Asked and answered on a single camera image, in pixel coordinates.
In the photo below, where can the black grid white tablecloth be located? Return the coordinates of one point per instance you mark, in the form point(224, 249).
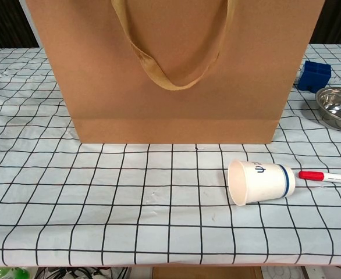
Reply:
point(100, 189)

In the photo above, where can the brown paper bag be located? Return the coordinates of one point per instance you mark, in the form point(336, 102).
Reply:
point(100, 87)

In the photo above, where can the bright green plastic item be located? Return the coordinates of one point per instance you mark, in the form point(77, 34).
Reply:
point(7, 273)

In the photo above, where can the stainless steel bowl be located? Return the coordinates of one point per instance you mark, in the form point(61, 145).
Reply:
point(339, 107)

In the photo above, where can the red-capped white marker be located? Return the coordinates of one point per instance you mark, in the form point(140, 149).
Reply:
point(311, 175)

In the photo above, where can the white paper cup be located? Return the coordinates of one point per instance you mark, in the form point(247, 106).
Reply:
point(263, 183)

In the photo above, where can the blue plastic box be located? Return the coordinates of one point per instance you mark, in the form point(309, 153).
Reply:
point(314, 75)

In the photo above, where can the brown cardboard board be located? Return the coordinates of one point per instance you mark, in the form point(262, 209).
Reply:
point(205, 273)

